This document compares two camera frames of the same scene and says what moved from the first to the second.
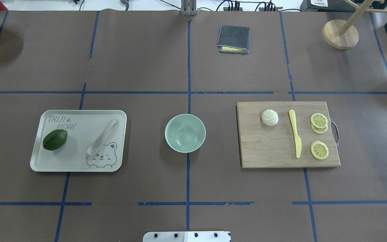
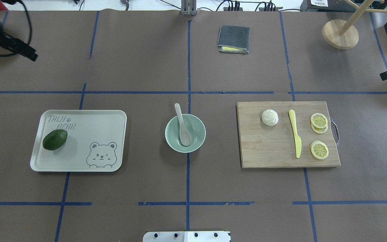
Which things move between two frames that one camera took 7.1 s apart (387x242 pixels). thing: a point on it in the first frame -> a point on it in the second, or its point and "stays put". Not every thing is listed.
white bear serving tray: (83, 128) stays put
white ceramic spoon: (94, 148) -> (185, 137)
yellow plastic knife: (298, 143) stays put
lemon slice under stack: (319, 130) stays put
